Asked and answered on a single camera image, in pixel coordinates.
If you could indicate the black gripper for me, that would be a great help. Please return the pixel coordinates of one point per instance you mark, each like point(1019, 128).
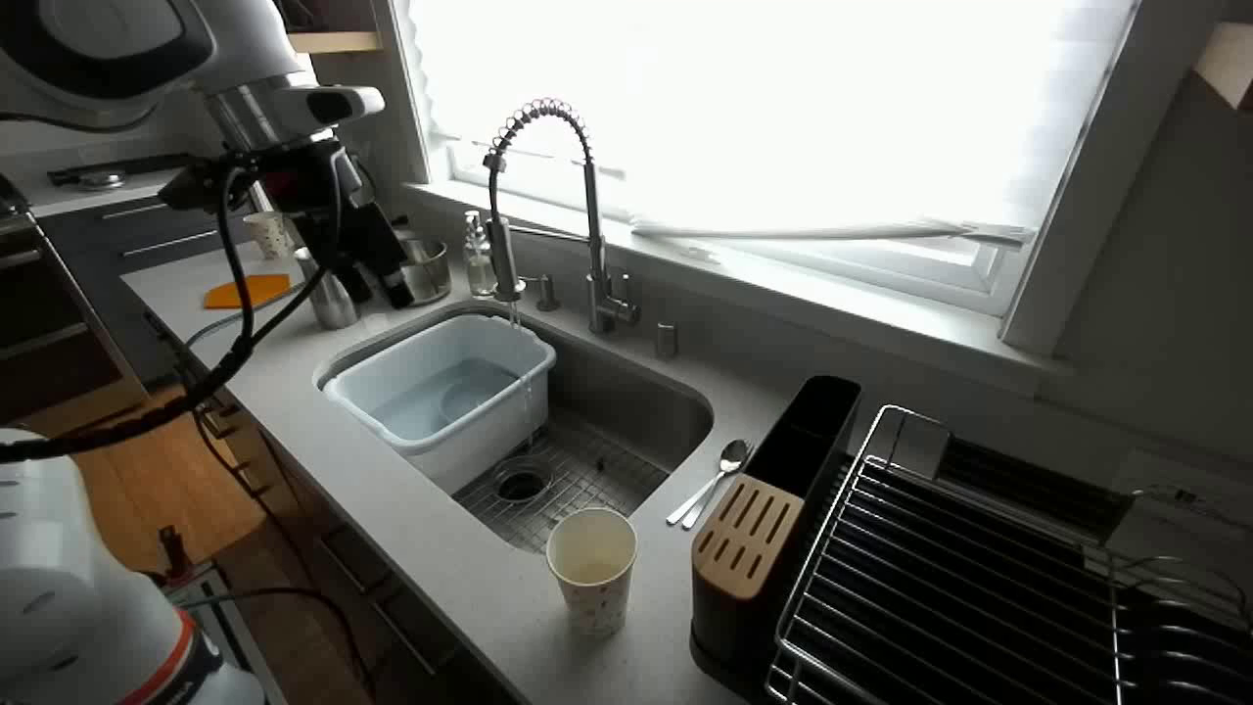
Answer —
point(305, 179)

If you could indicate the patterned paper cup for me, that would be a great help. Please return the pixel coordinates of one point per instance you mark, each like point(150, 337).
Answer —
point(591, 592)

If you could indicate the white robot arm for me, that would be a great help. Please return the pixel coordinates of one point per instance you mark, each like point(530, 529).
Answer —
point(79, 614)

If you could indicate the steel cup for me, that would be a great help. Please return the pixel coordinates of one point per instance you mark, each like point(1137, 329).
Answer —
point(322, 312)

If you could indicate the chrome sink knob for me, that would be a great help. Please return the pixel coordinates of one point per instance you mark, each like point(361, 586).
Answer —
point(547, 295)
point(666, 344)

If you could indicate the grey kitchen sink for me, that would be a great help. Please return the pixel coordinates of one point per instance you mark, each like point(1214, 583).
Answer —
point(628, 393)

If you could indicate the under-counter drawers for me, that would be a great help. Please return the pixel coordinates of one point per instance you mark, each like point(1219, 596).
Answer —
point(394, 614)

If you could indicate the shiny metal jar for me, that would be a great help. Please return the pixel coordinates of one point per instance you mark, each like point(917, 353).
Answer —
point(427, 277)

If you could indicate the small white bottle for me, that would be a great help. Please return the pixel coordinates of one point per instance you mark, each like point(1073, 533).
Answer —
point(271, 231)

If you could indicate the clear soap dispenser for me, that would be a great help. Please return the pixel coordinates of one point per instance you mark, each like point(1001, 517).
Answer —
point(478, 267)

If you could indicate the orange flat pad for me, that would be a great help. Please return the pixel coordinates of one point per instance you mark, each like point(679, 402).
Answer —
point(249, 293)

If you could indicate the white plastic wash basin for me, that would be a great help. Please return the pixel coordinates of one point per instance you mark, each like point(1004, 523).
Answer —
point(493, 445)

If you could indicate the chrome spring faucet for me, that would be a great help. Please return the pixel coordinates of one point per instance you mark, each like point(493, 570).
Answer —
point(591, 259)

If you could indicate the wooden shelf board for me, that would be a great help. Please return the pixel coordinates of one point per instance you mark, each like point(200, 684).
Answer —
point(333, 41)

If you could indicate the dark low cabinet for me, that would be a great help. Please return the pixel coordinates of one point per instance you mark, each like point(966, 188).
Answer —
point(53, 325)

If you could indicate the silver spoon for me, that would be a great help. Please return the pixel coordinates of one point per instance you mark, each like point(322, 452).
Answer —
point(735, 457)

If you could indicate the wooden knife block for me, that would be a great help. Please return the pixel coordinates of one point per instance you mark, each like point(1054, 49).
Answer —
point(746, 533)

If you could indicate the black utensil holder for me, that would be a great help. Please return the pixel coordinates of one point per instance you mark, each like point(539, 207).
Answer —
point(806, 435)

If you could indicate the white window frame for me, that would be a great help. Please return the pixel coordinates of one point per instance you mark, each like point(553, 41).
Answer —
point(837, 280)

